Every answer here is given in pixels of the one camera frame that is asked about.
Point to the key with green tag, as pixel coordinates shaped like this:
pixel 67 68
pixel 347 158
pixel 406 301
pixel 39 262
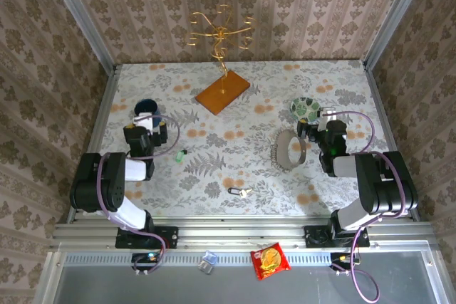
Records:
pixel 181 155

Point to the key with black tag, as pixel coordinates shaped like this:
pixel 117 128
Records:
pixel 235 191

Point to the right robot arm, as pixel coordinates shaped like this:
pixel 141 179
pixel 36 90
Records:
pixel 388 190

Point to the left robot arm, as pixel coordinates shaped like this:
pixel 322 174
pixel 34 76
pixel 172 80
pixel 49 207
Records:
pixel 89 183

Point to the dark blue enamel mug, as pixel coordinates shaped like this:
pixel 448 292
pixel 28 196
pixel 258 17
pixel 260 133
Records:
pixel 146 106

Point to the green leaf pattern bowl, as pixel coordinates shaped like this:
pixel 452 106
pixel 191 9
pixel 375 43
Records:
pixel 304 108

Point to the floral table cover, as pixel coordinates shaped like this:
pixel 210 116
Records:
pixel 249 133

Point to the small black circuit board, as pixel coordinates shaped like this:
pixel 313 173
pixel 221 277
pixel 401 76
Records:
pixel 146 257
pixel 342 258

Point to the clear plastic small package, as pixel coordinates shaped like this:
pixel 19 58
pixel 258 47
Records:
pixel 207 262

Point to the red snack packet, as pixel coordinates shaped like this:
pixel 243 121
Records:
pixel 270 261

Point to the perforated metal strip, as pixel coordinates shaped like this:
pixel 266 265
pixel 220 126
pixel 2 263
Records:
pixel 235 258

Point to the grey metal panel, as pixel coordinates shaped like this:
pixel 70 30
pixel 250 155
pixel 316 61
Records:
pixel 178 289

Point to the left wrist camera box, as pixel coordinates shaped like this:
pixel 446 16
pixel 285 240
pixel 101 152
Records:
pixel 144 121

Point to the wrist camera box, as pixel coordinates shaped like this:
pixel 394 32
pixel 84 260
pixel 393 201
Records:
pixel 325 119
pixel 144 121

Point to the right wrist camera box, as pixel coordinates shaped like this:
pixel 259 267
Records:
pixel 325 119

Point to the aluminium table side rail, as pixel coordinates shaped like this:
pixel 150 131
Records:
pixel 95 140
pixel 390 140

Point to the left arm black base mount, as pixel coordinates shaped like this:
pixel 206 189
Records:
pixel 171 236

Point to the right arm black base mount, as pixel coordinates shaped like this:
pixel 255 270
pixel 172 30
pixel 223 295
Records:
pixel 313 236

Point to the aluminium rail beam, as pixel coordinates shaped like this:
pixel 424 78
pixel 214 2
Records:
pixel 231 234

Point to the aluminium frame post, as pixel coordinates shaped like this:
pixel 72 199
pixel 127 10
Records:
pixel 395 15
pixel 81 15

